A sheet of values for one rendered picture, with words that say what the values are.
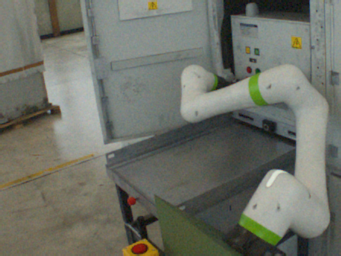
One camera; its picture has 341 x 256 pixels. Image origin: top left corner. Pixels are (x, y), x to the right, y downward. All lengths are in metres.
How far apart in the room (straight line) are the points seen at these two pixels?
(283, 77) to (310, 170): 0.30
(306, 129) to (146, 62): 0.93
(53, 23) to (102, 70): 10.75
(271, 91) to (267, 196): 0.40
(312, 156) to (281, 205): 0.29
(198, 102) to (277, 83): 0.36
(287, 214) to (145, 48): 1.19
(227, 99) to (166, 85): 0.67
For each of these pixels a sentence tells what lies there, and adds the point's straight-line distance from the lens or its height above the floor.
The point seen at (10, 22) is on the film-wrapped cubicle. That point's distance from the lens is 5.20.
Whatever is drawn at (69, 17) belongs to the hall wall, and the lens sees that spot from 12.97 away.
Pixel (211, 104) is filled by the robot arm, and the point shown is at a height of 1.15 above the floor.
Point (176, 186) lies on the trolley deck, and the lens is 1.63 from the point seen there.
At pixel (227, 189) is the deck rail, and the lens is 1.50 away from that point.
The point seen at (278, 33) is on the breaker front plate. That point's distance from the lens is 1.81.
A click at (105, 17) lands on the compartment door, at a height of 1.45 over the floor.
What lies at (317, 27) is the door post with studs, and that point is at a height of 1.39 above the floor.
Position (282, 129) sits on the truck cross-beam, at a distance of 1.92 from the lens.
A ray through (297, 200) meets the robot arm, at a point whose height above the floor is 1.04.
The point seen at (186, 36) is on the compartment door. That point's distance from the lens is 2.07.
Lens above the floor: 1.66
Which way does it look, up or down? 18 degrees down
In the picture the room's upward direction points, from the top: 5 degrees counter-clockwise
